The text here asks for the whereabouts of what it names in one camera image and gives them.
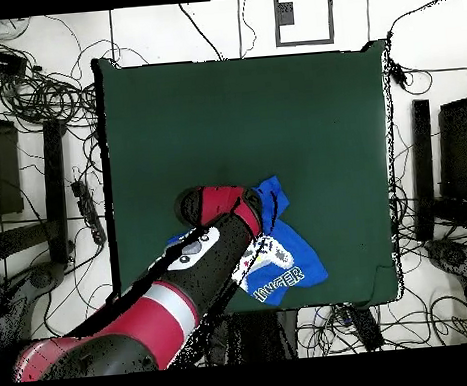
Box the blue printed t-shirt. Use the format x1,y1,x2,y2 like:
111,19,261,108
162,171,331,315

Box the dark green table cloth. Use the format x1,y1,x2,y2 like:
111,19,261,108
90,35,408,328

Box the black power strip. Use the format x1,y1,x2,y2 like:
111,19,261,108
340,302,386,355
70,177,109,248

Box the black power adapter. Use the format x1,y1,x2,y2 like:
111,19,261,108
386,57,410,91

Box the grey wheeled base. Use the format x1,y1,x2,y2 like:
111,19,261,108
0,259,74,349
423,236,467,301

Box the black electronics box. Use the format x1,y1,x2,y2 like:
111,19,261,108
0,43,30,79

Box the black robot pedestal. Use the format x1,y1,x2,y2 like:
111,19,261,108
208,307,302,366

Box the tangled black cables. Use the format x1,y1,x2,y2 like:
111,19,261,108
285,178,467,358
0,11,102,138

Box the black frame stand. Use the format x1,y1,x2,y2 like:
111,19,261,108
402,63,467,244
0,83,75,281

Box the grey square frame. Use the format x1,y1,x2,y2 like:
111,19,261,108
271,0,337,49

